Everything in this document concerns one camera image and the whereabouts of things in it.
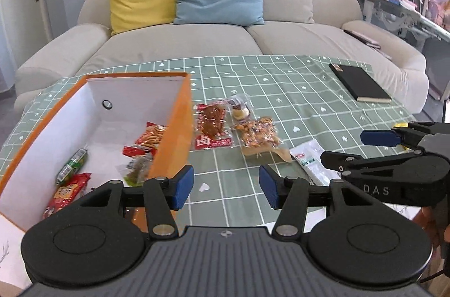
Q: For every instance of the green snack packet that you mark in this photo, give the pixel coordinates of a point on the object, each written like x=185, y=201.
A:
x=72, y=165

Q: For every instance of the red stick snack packet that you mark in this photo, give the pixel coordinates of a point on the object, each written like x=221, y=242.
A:
x=151, y=138

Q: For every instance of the red dried meat packet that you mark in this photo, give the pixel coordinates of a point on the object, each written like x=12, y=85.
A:
x=212, y=121

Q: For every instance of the white door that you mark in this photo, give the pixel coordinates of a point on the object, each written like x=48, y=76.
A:
x=21, y=1

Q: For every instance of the pink plush toy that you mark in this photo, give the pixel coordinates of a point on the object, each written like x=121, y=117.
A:
x=441, y=10

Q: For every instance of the large red snack packet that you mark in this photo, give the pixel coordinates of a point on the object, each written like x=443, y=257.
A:
x=66, y=193

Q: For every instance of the orange cardboard box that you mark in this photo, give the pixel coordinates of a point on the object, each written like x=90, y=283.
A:
x=175, y=128

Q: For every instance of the white snack packet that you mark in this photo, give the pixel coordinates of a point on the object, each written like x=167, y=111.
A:
x=311, y=161

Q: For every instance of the green checked tablecloth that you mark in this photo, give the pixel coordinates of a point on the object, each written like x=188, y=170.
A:
x=316, y=96

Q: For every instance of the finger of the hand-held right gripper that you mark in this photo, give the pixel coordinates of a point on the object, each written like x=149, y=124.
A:
x=337, y=160
x=381, y=137

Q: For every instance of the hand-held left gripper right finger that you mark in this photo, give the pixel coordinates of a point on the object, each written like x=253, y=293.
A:
x=270, y=186

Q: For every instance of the clear brown nut packet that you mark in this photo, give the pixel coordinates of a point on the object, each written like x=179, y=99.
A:
x=139, y=170

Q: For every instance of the dark book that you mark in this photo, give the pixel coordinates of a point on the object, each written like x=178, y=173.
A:
x=362, y=38

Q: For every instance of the small yellow box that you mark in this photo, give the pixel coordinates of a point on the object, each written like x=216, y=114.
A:
x=400, y=124

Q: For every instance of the clear pastry packet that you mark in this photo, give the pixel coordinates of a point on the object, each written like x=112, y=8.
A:
x=241, y=110

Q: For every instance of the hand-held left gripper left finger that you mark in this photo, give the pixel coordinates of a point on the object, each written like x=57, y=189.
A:
x=182, y=186

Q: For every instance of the clear peanut snack packet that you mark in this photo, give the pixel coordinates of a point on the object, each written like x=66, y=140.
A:
x=258, y=133

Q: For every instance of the black notebook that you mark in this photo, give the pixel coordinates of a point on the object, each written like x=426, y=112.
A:
x=362, y=82

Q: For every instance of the person's right hand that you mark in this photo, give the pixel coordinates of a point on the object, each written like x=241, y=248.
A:
x=426, y=217

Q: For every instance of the beige sofa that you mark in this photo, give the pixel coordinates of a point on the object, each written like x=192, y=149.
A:
x=175, y=44

